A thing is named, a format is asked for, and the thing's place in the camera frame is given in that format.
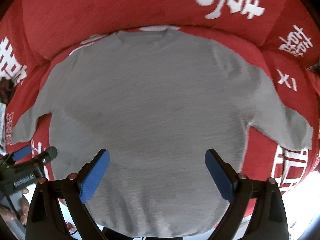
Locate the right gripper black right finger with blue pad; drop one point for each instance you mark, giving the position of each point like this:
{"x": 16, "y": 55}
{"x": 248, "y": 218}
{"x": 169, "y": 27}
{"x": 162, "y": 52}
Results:
{"x": 268, "y": 220}

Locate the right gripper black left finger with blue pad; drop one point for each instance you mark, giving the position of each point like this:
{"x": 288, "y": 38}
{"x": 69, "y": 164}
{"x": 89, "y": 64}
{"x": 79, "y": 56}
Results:
{"x": 45, "y": 218}

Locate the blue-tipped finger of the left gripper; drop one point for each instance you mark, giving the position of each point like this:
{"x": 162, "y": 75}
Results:
{"x": 11, "y": 159}

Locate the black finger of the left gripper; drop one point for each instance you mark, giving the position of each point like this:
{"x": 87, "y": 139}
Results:
{"x": 40, "y": 160}

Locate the grey knit sweater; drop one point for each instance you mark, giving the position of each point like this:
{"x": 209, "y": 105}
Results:
{"x": 157, "y": 101}

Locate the person's left hand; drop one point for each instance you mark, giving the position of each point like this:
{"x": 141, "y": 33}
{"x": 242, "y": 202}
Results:
{"x": 8, "y": 216}

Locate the white patterned garment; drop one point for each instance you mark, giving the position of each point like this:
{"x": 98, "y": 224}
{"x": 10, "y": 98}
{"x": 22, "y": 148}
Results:
{"x": 2, "y": 129}

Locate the dark red black garment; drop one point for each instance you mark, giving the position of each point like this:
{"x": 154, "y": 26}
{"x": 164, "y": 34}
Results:
{"x": 7, "y": 90}

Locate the red embroidered cushion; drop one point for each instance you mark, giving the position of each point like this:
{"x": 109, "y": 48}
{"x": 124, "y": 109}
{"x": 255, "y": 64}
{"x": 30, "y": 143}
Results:
{"x": 313, "y": 74}

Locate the red sofa white characters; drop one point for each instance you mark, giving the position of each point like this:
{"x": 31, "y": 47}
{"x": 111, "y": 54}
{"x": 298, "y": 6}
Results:
{"x": 280, "y": 36}

